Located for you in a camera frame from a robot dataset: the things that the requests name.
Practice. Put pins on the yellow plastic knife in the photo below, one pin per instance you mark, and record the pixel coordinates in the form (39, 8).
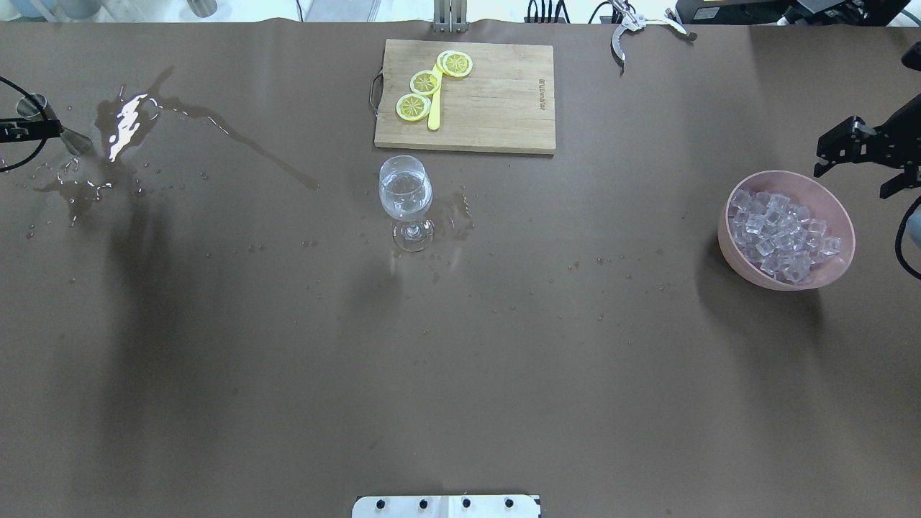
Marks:
(434, 117)

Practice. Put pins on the lemon slice far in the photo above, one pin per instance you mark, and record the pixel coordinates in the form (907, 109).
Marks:
(455, 63)

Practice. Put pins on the steel double jigger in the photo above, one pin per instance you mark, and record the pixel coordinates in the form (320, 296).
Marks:
(31, 109)

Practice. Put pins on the clear ice cubes pile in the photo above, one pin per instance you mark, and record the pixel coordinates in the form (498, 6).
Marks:
(778, 237)

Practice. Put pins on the lemon slice near handle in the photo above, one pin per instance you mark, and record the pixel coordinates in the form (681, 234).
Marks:
(413, 107)

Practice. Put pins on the bamboo cutting board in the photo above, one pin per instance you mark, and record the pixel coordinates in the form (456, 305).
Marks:
(505, 105)

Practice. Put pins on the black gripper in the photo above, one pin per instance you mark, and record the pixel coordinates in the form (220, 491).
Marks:
(894, 143)

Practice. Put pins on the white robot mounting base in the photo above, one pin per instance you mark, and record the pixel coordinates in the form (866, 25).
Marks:
(462, 505)

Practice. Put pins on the pink bowl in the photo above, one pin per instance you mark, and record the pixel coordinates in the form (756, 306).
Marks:
(823, 205)

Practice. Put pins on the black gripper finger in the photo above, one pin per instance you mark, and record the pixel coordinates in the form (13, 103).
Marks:
(22, 130)

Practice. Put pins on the lemon slice middle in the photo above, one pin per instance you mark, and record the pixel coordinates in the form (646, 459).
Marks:
(426, 82)

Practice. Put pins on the aluminium frame post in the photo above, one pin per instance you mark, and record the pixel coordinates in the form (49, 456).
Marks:
(450, 16)

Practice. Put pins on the clear wine glass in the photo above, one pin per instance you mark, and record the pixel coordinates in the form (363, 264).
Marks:
(406, 195)

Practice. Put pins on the metal reacher grabber tool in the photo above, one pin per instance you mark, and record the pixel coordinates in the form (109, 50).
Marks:
(635, 22)

